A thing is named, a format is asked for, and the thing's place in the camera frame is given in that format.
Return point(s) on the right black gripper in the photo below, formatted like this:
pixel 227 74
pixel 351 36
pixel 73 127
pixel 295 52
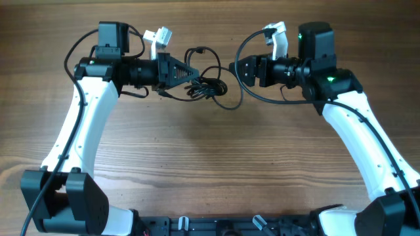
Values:
pixel 253 62

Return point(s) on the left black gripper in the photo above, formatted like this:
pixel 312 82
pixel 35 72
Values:
pixel 166 65

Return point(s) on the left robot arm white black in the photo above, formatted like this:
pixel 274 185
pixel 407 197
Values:
pixel 62 195

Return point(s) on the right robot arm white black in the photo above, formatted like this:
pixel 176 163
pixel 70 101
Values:
pixel 336 94

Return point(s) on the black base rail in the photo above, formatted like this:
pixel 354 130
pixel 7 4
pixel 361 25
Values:
pixel 285 225

